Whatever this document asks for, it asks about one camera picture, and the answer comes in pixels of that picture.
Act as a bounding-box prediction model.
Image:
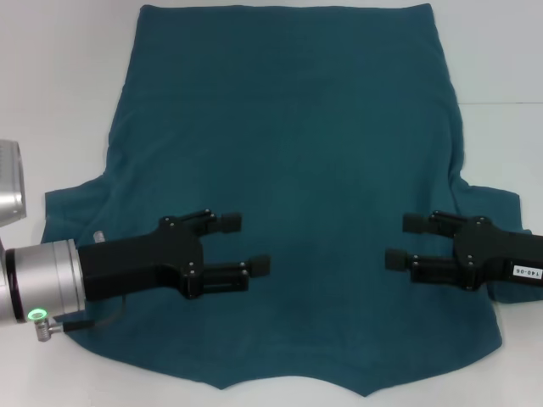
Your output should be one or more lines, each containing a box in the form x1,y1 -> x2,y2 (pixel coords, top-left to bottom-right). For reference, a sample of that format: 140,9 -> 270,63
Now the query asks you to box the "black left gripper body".
77,215 -> 206,301

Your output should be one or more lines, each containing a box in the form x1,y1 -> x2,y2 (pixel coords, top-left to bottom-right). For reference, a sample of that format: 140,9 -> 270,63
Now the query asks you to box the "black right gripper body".
451,218 -> 543,293

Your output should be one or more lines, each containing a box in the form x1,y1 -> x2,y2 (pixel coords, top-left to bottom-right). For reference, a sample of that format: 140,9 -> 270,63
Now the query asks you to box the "teal blue shirt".
42,3 -> 534,386

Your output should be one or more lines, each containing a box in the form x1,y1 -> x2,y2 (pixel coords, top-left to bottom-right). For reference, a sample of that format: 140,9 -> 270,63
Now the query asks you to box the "left arm cable with plug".
32,293 -> 129,342

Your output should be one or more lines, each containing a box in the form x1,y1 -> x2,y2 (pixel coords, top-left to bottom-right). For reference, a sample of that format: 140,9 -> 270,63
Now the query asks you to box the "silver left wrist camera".
0,138 -> 27,228

